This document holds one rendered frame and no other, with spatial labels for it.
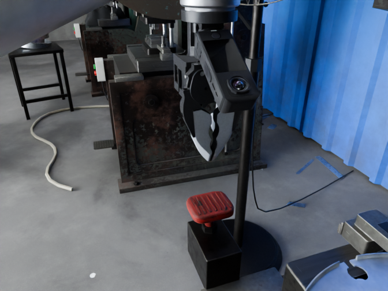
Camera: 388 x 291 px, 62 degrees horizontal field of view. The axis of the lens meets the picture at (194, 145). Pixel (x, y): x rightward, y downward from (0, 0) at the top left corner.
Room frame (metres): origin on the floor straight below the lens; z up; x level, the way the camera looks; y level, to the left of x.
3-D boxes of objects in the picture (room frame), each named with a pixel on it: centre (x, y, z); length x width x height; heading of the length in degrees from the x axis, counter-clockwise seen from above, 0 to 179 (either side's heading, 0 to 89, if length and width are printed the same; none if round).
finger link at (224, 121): (0.45, -0.03, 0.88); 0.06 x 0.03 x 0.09; 19
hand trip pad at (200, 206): (0.42, -0.03, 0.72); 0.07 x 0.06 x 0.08; 109
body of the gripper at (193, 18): (0.44, -0.02, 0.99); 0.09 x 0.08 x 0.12; 19
